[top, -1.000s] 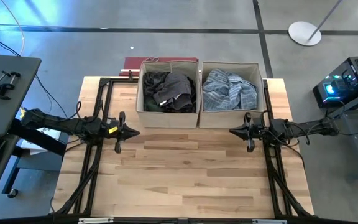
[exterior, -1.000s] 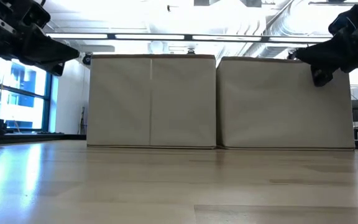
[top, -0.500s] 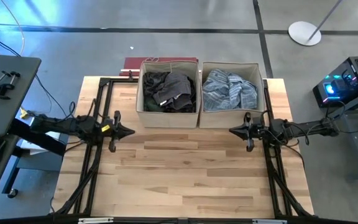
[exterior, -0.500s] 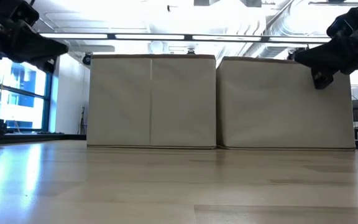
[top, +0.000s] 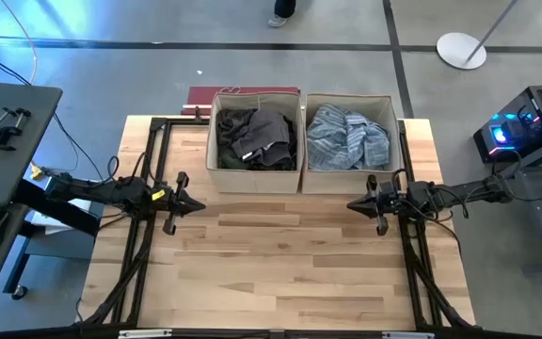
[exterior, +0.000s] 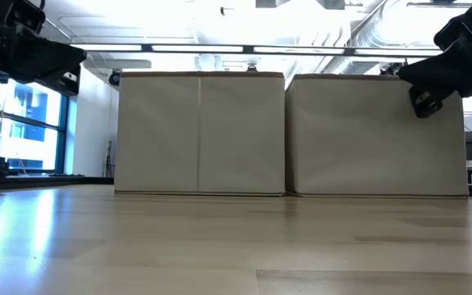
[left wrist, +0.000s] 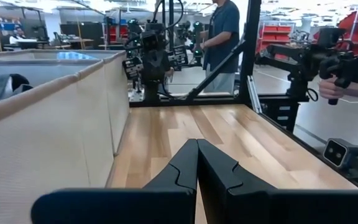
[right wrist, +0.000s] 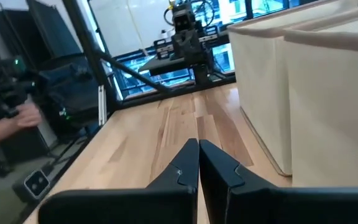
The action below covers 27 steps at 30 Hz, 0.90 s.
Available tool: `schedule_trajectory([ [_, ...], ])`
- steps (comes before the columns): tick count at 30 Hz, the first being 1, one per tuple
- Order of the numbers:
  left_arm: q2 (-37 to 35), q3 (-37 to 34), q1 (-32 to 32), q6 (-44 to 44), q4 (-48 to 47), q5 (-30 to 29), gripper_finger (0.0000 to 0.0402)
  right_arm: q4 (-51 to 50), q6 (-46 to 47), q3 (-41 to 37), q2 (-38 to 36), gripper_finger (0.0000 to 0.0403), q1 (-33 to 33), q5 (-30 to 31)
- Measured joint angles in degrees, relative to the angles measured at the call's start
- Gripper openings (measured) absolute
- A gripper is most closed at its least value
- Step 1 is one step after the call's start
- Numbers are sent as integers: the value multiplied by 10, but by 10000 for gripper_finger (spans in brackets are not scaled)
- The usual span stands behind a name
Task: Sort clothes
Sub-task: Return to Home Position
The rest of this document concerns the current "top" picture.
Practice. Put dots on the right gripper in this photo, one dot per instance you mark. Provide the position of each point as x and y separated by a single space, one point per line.
391 200

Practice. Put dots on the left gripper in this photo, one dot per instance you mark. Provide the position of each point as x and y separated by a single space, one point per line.
170 202

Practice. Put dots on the beige fabric bin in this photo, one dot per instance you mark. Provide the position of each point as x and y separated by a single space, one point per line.
252 181
351 181

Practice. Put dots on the blue striped shirt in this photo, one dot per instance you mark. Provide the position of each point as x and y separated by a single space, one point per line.
346 136

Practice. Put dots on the dark grey garment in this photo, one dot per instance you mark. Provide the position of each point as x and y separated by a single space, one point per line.
266 134

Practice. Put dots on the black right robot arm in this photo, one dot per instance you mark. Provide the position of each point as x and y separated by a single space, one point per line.
464 193

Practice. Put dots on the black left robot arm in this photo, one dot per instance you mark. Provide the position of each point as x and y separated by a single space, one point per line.
125 193

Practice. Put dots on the yellow tag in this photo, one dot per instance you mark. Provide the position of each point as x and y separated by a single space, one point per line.
158 195

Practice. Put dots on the thin wooden stick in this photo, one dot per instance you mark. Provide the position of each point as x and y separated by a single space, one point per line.
196 107

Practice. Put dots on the dark red board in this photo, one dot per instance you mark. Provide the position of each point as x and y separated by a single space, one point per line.
198 96

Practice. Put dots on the white paper box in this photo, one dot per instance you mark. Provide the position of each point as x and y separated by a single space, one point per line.
52 221

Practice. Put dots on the yellow connector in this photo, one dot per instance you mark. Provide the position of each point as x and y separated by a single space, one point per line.
36 172

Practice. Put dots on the computer tower with coloured lights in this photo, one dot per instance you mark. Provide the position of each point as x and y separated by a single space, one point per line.
520 127

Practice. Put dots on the white round stand base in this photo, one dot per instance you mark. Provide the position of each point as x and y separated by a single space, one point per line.
459 51

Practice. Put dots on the grey desk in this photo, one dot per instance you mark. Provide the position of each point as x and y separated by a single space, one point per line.
7 141

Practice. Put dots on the black clamp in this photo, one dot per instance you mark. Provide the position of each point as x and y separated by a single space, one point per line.
0 134

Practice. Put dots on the person's shoe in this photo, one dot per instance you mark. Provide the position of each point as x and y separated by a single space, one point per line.
278 21

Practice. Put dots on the person's leg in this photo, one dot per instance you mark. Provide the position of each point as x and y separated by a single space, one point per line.
285 7

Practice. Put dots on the black metal frame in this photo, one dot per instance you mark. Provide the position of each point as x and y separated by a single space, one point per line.
421 282

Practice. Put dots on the silver bracket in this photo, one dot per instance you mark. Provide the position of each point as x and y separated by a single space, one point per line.
407 335
144 334

